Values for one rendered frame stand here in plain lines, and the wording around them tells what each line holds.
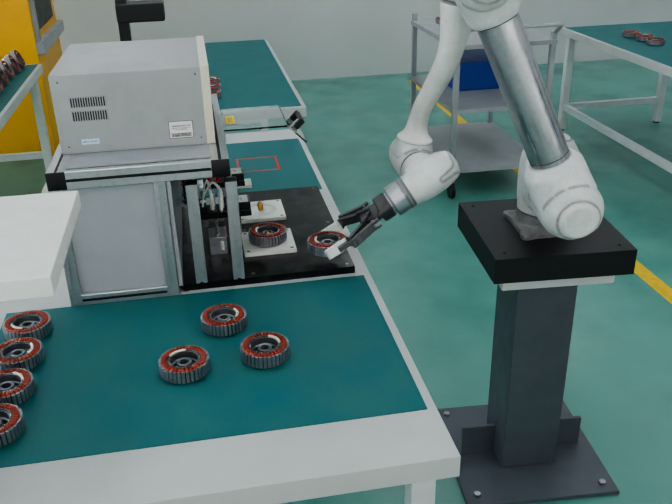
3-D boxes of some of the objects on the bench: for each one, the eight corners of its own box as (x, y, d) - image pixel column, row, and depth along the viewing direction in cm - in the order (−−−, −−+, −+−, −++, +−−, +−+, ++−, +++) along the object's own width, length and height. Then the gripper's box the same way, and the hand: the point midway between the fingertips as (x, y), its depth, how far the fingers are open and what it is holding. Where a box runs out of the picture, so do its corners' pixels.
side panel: (179, 290, 207) (165, 177, 193) (179, 295, 204) (165, 181, 190) (72, 301, 202) (49, 187, 188) (71, 307, 200) (48, 191, 186)
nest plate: (290, 231, 234) (290, 227, 234) (297, 252, 221) (296, 248, 220) (241, 236, 232) (240, 232, 231) (244, 257, 219) (244, 253, 218)
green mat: (298, 138, 326) (298, 138, 326) (322, 189, 272) (322, 188, 272) (69, 156, 311) (69, 156, 311) (46, 213, 257) (46, 213, 257)
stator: (287, 231, 231) (286, 220, 230) (287, 247, 221) (286, 235, 220) (249, 233, 231) (248, 221, 229) (248, 249, 221) (247, 237, 219)
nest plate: (280, 202, 256) (280, 198, 255) (286, 219, 242) (286, 216, 242) (235, 206, 253) (235, 202, 253) (238, 224, 240) (238, 220, 240)
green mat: (363, 275, 212) (363, 274, 212) (427, 409, 158) (427, 408, 158) (6, 314, 197) (6, 313, 197) (-58, 476, 143) (-58, 475, 143)
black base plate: (317, 191, 270) (317, 185, 269) (355, 273, 213) (355, 265, 212) (182, 203, 263) (181, 197, 262) (183, 291, 206) (183, 283, 205)
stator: (219, 372, 171) (218, 358, 169) (174, 392, 165) (172, 377, 163) (195, 351, 179) (193, 338, 177) (151, 369, 173) (149, 355, 171)
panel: (182, 196, 263) (172, 110, 250) (183, 285, 204) (170, 180, 191) (178, 196, 262) (168, 111, 249) (179, 286, 204) (165, 180, 191)
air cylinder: (227, 242, 228) (225, 225, 226) (228, 253, 221) (226, 236, 219) (209, 244, 227) (208, 227, 225) (210, 255, 220) (209, 237, 218)
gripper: (408, 229, 203) (337, 274, 205) (386, 197, 224) (323, 239, 226) (394, 208, 199) (323, 254, 201) (374, 178, 220) (309, 220, 222)
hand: (328, 242), depth 213 cm, fingers closed on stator, 11 cm apart
